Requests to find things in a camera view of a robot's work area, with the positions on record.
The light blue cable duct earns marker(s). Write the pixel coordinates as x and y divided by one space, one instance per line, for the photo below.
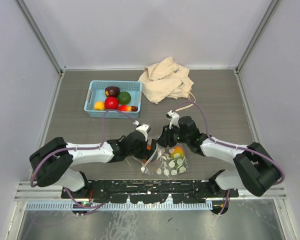
128 206

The light blue perforated basket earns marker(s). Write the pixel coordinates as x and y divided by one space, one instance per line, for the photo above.
96 93

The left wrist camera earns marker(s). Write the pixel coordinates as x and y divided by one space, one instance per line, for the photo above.
144 129

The fake yellow peach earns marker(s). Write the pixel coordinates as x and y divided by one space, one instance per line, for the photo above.
99 106

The fake yellow lemon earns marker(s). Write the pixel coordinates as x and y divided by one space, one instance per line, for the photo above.
124 98

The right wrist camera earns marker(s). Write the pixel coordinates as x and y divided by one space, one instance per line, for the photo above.
173 118

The fake dark purple plum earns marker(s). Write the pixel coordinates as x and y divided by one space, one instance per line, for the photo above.
133 108

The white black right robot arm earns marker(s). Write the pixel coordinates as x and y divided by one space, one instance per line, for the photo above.
254 171

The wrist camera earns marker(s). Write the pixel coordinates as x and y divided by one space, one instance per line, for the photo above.
144 129
173 118

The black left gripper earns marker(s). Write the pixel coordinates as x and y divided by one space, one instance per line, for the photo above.
146 154

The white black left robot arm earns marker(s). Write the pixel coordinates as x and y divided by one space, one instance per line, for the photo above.
51 163

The fake red pear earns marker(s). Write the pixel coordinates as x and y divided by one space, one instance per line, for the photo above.
124 108

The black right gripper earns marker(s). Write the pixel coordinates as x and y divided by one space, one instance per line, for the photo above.
165 139

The clear zip top bag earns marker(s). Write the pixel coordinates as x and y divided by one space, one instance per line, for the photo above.
162 165

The fake green orange mango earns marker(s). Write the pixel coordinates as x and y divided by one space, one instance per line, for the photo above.
176 152

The beige drawstring cloth bag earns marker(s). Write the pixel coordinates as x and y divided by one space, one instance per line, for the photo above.
166 79

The fake red pomegranate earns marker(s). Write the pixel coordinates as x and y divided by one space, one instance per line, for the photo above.
111 103

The fake dark purple eggplant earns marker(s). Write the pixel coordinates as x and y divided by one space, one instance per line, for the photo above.
112 91

